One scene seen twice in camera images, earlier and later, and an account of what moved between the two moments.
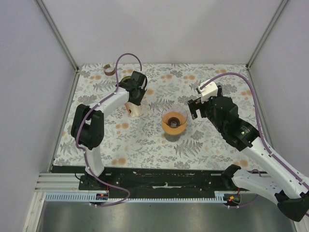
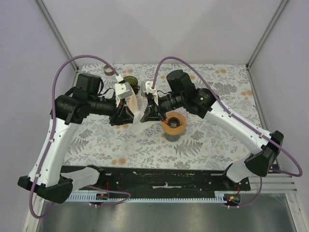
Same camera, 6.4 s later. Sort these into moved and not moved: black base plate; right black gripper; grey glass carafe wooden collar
Moved: right black gripper
Not moved: black base plate; grey glass carafe wooden collar
